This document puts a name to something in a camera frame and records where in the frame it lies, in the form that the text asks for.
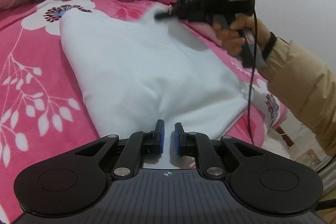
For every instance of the white sweatshirt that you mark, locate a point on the white sweatshirt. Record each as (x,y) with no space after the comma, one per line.
(147,64)

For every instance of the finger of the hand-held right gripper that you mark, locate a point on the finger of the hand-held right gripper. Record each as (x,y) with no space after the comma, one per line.
(165,15)

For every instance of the person's right forearm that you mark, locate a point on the person's right forearm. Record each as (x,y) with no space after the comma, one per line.
(304,87)

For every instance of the white fleece cloth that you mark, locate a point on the white fleece cloth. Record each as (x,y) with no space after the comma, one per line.
(275,144)

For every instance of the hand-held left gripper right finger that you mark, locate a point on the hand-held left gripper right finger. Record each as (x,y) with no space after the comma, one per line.
(178,138)

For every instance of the pink floral fleece blanket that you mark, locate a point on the pink floral fleece blanket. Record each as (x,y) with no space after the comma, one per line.
(29,56)

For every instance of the person's right hand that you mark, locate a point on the person's right hand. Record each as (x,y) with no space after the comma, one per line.
(231,40)

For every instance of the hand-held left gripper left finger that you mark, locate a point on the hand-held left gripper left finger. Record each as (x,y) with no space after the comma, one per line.
(161,137)

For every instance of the black wristband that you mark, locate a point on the black wristband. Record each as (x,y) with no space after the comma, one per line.
(269,45)

